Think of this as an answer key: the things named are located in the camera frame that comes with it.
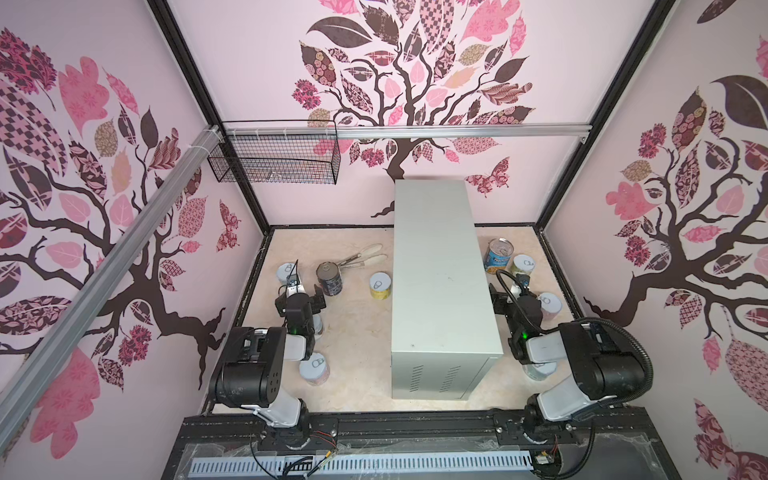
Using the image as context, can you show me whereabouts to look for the pink short can left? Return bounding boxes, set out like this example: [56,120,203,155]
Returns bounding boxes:
[299,352,330,386]

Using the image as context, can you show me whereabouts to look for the aluminium rail back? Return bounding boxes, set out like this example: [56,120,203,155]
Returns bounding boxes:
[225,123,592,140]

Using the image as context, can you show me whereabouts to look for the pink short can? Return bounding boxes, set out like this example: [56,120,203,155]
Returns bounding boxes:
[299,352,330,386]
[537,292,563,321]

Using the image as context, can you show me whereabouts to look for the dark navy tall can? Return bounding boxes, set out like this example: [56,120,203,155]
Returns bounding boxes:
[316,261,343,296]

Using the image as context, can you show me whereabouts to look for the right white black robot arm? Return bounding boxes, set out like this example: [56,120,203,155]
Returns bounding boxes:
[489,270,654,426]

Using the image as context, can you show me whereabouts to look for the white slotted cable duct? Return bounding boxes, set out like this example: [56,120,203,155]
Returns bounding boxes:
[186,451,533,479]

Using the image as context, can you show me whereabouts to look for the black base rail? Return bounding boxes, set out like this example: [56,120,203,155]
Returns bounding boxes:
[163,407,678,479]

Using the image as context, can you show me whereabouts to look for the grey metal cabinet counter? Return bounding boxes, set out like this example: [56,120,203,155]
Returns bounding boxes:
[391,180,503,401]

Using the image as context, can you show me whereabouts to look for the light teal short can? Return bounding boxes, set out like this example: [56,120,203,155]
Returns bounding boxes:
[276,262,296,285]

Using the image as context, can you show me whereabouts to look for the aluminium rail left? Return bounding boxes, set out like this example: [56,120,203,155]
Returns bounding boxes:
[1,125,222,448]

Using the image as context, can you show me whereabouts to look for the teal short can right front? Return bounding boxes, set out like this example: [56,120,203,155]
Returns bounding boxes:
[523,362,558,382]

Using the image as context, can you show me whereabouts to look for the blue chicken noodle soup can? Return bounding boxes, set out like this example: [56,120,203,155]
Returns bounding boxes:
[483,237,514,274]

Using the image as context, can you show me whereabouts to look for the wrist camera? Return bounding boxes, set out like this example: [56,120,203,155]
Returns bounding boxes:
[285,276,306,297]
[512,273,530,297]

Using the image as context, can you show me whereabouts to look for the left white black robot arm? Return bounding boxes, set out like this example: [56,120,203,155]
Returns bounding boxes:
[208,290,326,429]

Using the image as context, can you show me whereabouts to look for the black wire basket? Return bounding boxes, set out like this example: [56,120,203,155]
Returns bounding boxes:
[208,119,341,185]

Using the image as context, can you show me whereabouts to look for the aluminium rail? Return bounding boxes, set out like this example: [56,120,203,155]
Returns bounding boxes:
[225,123,592,140]
[1,125,222,448]

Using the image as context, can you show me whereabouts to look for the green short can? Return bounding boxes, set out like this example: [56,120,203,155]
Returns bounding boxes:
[510,254,536,276]

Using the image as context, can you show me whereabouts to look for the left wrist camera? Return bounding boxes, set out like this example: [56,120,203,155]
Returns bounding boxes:
[285,276,306,297]

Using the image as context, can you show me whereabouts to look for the pink short can right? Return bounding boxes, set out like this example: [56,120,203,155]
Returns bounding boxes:
[537,292,563,321]

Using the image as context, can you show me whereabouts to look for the small yellow can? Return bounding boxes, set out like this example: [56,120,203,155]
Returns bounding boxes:
[369,272,392,300]

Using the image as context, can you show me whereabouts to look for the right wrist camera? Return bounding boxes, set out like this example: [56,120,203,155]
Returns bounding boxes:
[512,273,530,297]

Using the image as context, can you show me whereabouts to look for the metal tongs cream tips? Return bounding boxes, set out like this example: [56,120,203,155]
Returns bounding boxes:
[337,243,388,269]

